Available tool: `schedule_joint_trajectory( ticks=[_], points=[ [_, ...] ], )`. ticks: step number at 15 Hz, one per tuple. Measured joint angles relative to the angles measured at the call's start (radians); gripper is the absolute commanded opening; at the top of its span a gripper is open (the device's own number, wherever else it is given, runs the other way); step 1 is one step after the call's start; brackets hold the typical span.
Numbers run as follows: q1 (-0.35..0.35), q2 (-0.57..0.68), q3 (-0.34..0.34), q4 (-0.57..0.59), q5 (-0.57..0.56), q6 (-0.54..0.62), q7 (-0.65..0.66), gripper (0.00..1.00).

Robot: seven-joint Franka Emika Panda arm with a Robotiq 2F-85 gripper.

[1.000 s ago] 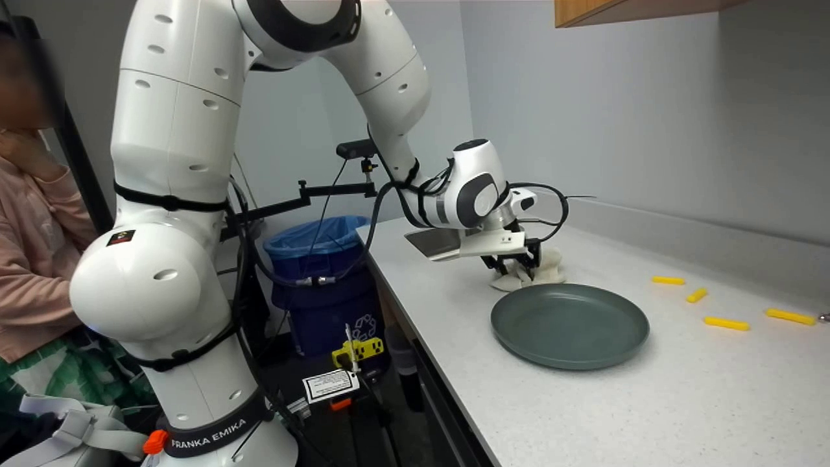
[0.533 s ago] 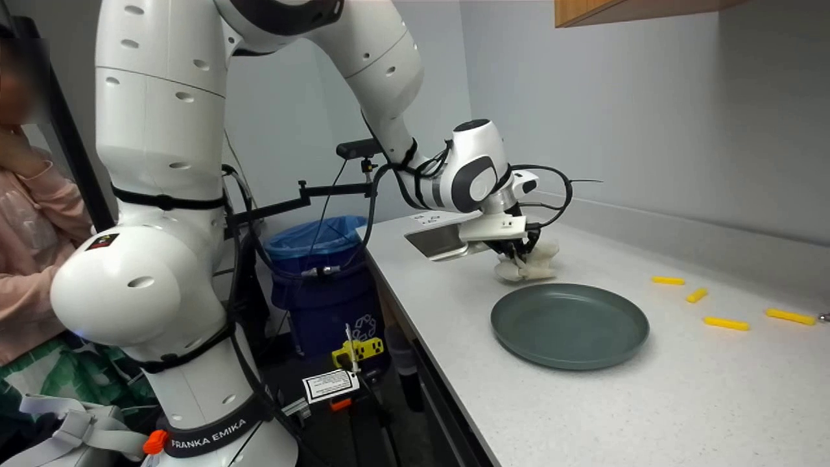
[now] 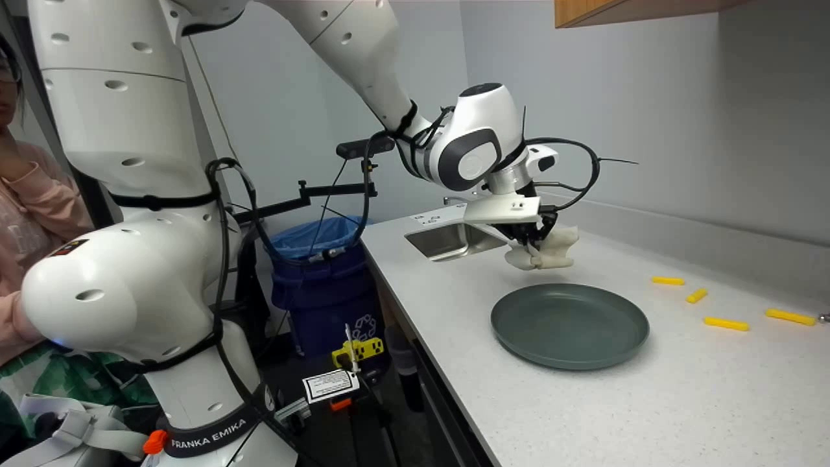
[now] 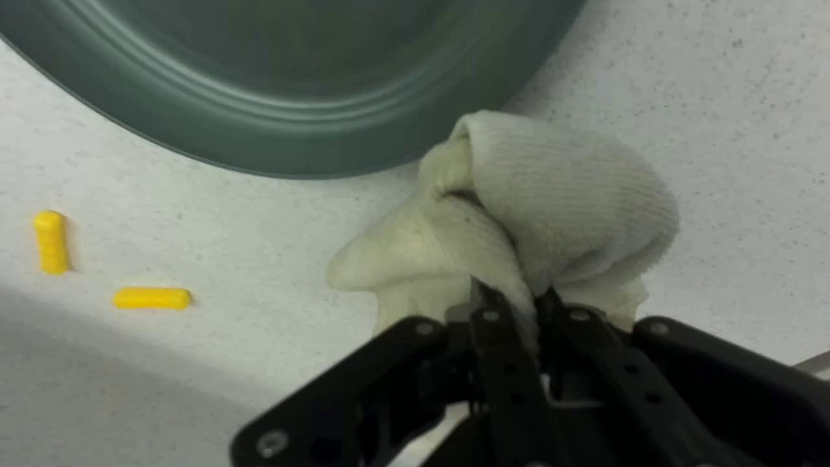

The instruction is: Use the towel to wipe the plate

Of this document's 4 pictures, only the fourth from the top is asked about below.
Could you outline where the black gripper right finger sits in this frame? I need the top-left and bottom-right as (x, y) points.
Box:
(533, 285), (830, 467)

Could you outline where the cream stained cloth towel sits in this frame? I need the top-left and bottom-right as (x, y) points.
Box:
(324, 107), (683, 334)

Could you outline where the dark green round plate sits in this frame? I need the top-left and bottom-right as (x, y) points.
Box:
(0, 0), (591, 181)

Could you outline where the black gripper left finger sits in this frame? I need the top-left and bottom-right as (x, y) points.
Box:
(229, 283), (556, 467)

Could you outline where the small yellow cylinder piece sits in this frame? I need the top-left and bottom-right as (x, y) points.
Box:
(32, 207), (72, 281)
(112, 283), (197, 315)

